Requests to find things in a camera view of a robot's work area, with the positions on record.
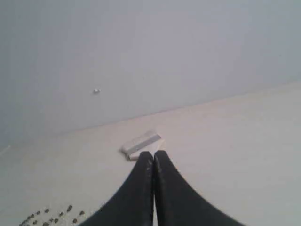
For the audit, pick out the beans and rice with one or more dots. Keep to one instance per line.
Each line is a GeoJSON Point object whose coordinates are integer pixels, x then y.
{"type": "Point", "coordinates": [64, 215]}

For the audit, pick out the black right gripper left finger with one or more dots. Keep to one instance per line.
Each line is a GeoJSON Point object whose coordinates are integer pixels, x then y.
{"type": "Point", "coordinates": [132, 204]}

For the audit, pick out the white paint brush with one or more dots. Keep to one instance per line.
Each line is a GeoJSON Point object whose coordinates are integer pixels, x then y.
{"type": "Point", "coordinates": [150, 141]}

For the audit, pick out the white wall hook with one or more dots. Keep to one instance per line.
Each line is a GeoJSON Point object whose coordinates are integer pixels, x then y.
{"type": "Point", "coordinates": [96, 91]}

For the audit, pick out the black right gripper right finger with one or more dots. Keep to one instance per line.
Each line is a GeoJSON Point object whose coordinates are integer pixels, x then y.
{"type": "Point", "coordinates": [177, 203]}

